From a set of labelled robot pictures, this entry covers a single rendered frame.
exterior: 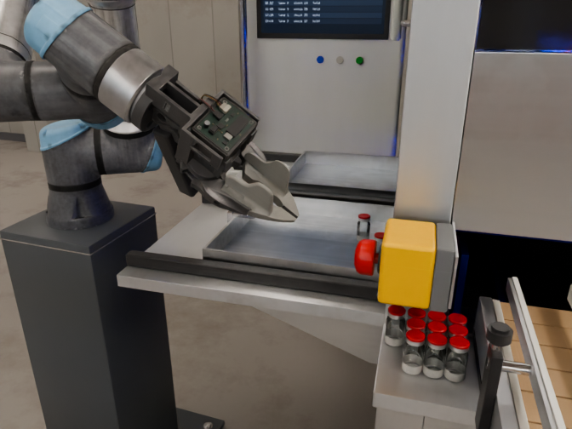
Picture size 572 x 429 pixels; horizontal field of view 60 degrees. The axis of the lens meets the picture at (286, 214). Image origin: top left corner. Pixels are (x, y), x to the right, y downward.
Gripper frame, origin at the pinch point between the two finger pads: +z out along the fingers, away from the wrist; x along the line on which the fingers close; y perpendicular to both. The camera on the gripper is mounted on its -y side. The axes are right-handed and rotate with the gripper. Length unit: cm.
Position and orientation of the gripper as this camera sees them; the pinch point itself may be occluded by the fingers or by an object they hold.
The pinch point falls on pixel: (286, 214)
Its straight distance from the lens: 58.4
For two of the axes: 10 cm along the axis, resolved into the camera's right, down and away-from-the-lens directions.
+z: 7.9, 6.1, 0.1
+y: 3.0, -3.8, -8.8
